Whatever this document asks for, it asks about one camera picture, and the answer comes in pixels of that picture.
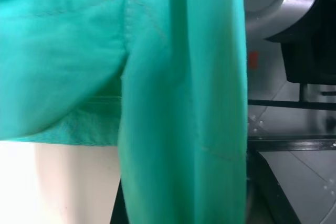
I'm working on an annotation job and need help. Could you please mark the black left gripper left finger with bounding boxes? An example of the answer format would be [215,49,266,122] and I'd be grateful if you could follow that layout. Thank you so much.
[109,180,130,224]

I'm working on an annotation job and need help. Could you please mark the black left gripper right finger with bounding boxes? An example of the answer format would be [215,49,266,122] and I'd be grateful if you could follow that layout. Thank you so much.
[248,152,304,224]

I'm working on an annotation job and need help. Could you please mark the green shorts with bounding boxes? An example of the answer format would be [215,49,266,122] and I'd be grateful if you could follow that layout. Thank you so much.
[0,0,249,224]

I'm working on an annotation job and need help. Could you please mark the small orange label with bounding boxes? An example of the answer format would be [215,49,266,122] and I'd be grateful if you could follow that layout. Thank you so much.
[250,50,260,69]

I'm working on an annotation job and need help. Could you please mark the silver robot body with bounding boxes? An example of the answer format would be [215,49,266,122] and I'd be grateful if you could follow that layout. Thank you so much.
[246,0,320,42]

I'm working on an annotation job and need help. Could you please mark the black metal frame bar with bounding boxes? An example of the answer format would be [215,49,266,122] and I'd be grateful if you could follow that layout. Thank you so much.
[247,99,336,111]
[248,135,336,154]

